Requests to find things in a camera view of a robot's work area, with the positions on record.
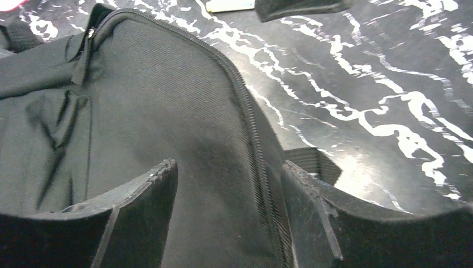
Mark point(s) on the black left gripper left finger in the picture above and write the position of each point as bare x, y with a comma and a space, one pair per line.
124, 227

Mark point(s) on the black backpack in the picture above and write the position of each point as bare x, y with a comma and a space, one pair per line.
87, 113

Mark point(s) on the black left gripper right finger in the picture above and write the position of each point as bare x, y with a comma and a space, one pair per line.
331, 228

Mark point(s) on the orange highlighter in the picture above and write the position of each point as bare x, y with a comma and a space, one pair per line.
219, 6

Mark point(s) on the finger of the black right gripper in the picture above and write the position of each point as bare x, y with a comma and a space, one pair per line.
269, 10

